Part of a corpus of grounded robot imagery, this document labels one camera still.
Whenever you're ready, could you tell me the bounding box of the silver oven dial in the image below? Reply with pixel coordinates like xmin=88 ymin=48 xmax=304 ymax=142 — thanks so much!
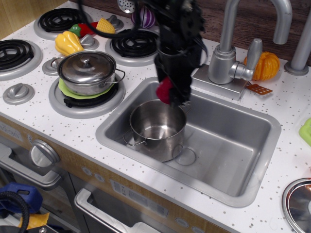
xmin=29 ymin=139 xmax=60 ymax=168

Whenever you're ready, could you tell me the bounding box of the silver stove knob middle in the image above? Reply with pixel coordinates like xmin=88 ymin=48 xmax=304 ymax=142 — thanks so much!
xmin=42 ymin=56 xmax=64 ymax=76

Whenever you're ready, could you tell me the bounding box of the green round mat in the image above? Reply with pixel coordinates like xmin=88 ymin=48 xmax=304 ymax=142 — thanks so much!
xmin=58 ymin=74 xmax=118 ymax=100

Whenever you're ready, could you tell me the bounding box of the black burner back right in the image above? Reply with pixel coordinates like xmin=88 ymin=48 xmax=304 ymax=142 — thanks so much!
xmin=105 ymin=29 xmax=159 ymax=67

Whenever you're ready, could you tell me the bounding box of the orange toy spatula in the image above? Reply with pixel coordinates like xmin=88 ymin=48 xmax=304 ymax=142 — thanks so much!
xmin=246 ymin=82 xmax=272 ymax=96

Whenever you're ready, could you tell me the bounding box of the silver dishwasher door handle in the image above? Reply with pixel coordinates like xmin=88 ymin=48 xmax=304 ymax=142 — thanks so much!
xmin=74 ymin=188 xmax=159 ymax=233

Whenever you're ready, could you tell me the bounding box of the yellow toy bell pepper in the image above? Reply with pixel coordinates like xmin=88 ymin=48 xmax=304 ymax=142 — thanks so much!
xmin=55 ymin=31 xmax=84 ymax=56

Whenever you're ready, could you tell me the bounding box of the silver toy sink basin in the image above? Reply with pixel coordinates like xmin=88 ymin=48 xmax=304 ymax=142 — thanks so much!
xmin=96 ymin=77 xmax=281 ymax=207

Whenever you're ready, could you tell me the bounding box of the lidded steel pot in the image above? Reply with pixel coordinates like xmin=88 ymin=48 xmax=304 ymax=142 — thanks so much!
xmin=57 ymin=50 xmax=125 ymax=96

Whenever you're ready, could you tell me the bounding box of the black burner front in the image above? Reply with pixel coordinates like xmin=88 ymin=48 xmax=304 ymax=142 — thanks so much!
xmin=49 ymin=74 xmax=125 ymax=119

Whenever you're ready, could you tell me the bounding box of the silver stove knob centre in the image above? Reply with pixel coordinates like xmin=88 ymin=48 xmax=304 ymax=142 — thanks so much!
xmin=80 ymin=34 xmax=99 ymax=50

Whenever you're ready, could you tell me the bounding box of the silver toy faucet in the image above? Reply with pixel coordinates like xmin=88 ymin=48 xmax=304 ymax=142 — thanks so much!
xmin=191 ymin=0 xmax=293 ymax=101

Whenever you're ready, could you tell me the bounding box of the silver stove knob back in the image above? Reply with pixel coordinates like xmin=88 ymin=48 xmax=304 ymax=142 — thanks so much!
xmin=107 ymin=15 xmax=124 ymax=31

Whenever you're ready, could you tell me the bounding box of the orange toy pumpkin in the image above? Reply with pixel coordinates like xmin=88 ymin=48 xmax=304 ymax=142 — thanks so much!
xmin=251 ymin=51 xmax=280 ymax=81

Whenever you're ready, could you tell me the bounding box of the black burner back left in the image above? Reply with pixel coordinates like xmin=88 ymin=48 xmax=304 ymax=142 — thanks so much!
xmin=34 ymin=8 xmax=83 ymax=40

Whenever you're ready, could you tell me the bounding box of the black burner far left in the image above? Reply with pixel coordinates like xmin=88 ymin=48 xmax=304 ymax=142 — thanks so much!
xmin=0 ymin=39 xmax=43 ymax=81

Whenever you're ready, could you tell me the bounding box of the perforated steel ladle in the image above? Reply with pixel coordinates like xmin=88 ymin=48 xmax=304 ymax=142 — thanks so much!
xmin=117 ymin=0 xmax=136 ymax=14

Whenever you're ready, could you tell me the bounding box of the blue clamp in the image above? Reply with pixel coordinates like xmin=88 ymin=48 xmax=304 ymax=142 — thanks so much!
xmin=0 ymin=183 xmax=43 ymax=218

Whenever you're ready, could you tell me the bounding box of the silver oven door handle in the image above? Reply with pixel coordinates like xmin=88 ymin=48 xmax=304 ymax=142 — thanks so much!
xmin=0 ymin=143 xmax=62 ymax=191

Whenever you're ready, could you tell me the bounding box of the green toy item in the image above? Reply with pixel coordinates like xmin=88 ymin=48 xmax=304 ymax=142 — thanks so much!
xmin=299 ymin=118 xmax=311 ymax=146

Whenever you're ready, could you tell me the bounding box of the steel lid at right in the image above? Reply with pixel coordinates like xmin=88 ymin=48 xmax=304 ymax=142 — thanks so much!
xmin=282 ymin=178 xmax=311 ymax=233

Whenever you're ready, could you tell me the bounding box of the open steel pot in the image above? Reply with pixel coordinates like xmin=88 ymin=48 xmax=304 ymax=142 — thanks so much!
xmin=123 ymin=100 xmax=191 ymax=162

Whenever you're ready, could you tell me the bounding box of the yellow cloth bottom left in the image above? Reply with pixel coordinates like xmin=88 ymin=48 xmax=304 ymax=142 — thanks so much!
xmin=27 ymin=212 xmax=50 ymax=230

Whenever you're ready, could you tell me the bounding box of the silver stove knob front left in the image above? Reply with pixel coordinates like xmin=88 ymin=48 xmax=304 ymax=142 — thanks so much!
xmin=2 ymin=83 xmax=35 ymax=105

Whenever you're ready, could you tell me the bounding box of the yellow toy corn piece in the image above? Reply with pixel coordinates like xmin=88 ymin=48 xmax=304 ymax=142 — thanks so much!
xmin=96 ymin=18 xmax=115 ymax=34

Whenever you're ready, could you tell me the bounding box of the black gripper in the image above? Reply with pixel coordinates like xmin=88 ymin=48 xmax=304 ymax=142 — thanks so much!
xmin=154 ymin=45 xmax=205 ymax=107

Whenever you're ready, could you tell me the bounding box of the black burner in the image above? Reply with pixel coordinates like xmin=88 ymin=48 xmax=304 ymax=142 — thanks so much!
xmin=0 ymin=39 xmax=43 ymax=81
xmin=49 ymin=74 xmax=125 ymax=119
xmin=105 ymin=29 xmax=159 ymax=67
xmin=34 ymin=8 xmax=83 ymax=40

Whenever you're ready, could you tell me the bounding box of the silver stove knob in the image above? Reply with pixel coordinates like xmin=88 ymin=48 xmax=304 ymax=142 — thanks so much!
xmin=107 ymin=15 xmax=124 ymax=31
xmin=42 ymin=56 xmax=64 ymax=76
xmin=80 ymin=34 xmax=99 ymax=50
xmin=2 ymin=83 xmax=35 ymax=105

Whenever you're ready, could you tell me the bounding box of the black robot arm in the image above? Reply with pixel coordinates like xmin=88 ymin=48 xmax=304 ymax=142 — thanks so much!
xmin=143 ymin=0 xmax=207 ymax=107

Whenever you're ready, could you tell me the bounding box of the red toy chili pepper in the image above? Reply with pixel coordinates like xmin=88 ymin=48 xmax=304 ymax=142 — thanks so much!
xmin=69 ymin=23 xmax=95 ymax=38

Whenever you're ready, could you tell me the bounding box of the purple toy onion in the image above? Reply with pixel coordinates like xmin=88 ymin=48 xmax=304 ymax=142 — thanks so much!
xmin=131 ymin=6 xmax=156 ymax=29

